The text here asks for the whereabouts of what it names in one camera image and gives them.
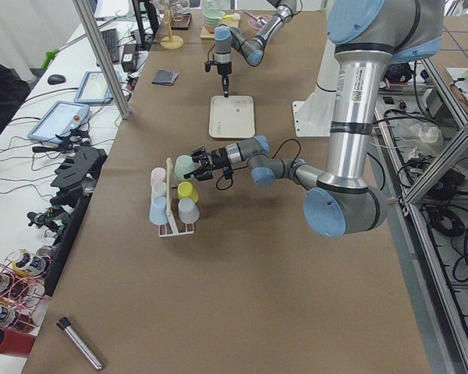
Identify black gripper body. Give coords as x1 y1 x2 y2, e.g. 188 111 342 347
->
217 62 232 76
208 149 229 170

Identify green cup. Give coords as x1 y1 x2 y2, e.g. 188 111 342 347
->
174 154 195 182

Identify cream rectangular tray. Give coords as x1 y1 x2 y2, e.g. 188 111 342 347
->
208 95 255 139

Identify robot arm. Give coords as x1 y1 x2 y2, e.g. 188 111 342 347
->
204 0 297 97
190 1 445 237

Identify yellow cup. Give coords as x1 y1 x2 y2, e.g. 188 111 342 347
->
177 181 199 203

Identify grey cup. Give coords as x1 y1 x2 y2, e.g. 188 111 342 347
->
178 198 200 224

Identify pink cup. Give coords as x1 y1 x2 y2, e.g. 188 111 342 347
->
150 167 167 187

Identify white cup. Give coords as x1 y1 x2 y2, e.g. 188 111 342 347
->
151 181 167 199

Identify light blue cup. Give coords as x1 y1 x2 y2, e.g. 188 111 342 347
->
149 196 168 226

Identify wooden cutting board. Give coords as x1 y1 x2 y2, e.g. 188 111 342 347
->
200 19 239 40

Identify stacked green bowls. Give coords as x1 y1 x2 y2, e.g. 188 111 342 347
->
202 9 224 34

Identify pink bowl with ice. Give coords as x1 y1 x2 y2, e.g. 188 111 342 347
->
248 15 271 31

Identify wooden mug tree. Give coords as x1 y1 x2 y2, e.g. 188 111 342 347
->
157 0 183 50

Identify grey folded cloth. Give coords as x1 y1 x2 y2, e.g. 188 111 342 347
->
151 69 179 86

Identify black keyboard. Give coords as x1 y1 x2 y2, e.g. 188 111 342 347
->
101 28 119 63

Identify black tool holder stand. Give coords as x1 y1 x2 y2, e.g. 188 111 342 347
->
44 146 108 296

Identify far teach pendant tablet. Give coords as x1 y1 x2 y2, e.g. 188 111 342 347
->
74 71 112 105

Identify teach pendant tablet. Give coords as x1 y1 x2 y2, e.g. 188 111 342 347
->
27 101 90 143
74 71 112 105

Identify near teach pendant tablet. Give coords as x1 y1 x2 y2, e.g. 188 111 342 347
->
27 101 90 143

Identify black computer mouse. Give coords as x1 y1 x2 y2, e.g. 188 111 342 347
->
47 74 66 86

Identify metal cylinder with black cap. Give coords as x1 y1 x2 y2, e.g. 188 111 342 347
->
56 316 104 371

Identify red cylinder can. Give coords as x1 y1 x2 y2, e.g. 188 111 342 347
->
0 328 36 358

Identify white wire cup rack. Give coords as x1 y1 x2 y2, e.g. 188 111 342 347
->
158 157 195 238

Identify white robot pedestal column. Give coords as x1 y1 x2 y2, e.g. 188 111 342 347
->
292 39 339 137

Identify aluminium frame post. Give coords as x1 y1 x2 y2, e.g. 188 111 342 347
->
73 0 130 119

